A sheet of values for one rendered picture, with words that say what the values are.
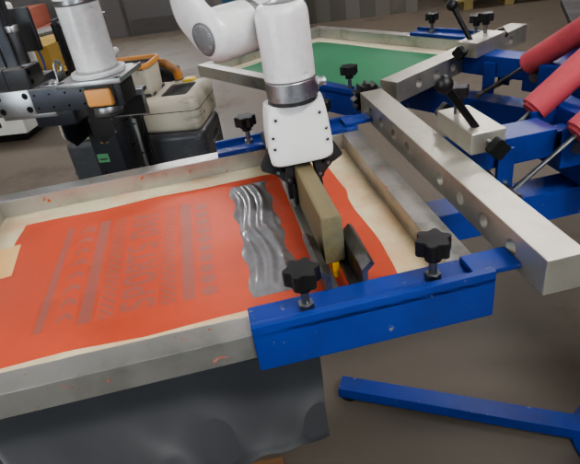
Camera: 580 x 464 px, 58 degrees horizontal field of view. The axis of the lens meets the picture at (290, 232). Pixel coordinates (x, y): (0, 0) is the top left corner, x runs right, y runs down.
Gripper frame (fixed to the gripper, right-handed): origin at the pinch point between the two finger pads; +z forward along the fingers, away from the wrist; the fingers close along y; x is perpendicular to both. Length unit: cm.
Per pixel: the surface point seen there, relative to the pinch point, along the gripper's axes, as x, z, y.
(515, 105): -37, 9, -60
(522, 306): -63, 101, -87
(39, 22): -808, 49, 239
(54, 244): -10.3, 5.8, 44.8
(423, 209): 10.0, 2.7, -16.1
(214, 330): 26.4, 2.7, 17.4
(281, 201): -8.5, 6.0, 3.5
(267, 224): -0.7, 5.6, 7.2
